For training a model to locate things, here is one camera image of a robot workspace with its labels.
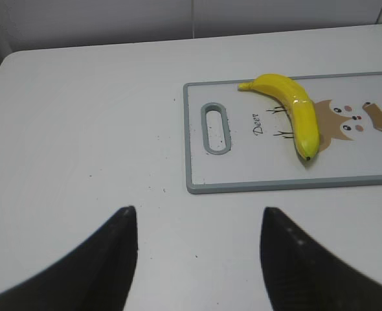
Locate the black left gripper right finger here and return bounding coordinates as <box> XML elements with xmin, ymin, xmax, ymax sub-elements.
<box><xmin>260</xmin><ymin>207</ymin><xmax>382</xmax><ymax>310</ymax></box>

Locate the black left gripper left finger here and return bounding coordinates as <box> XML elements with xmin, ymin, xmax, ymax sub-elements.
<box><xmin>0</xmin><ymin>206</ymin><xmax>137</xmax><ymax>310</ymax></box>

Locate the white grey deer cutting board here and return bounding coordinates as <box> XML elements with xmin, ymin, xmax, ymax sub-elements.
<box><xmin>183</xmin><ymin>72</ymin><xmax>382</xmax><ymax>194</ymax></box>

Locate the yellow plastic banana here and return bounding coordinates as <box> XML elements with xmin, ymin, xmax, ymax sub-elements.
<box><xmin>238</xmin><ymin>74</ymin><xmax>320</xmax><ymax>161</ymax></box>

